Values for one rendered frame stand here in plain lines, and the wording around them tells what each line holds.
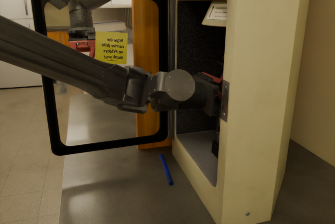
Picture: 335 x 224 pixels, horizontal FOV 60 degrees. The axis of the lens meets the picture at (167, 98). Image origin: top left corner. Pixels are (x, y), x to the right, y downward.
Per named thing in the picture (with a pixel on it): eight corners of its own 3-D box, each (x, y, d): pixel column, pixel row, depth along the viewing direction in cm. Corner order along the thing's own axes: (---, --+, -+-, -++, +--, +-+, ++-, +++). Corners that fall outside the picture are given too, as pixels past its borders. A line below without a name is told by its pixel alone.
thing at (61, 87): (66, 95, 68) (66, 71, 66) (56, 95, 67) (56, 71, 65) (66, 93, 69) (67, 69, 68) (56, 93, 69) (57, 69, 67)
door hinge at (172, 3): (171, 137, 83) (172, -9, 71) (174, 140, 81) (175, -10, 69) (166, 137, 83) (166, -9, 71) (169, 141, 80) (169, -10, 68)
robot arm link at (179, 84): (122, 68, 60) (115, 109, 57) (131, 48, 49) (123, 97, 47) (177, 80, 63) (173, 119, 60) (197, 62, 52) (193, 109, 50)
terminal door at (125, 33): (167, 140, 82) (167, -11, 69) (52, 157, 73) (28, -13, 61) (167, 139, 82) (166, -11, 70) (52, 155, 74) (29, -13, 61)
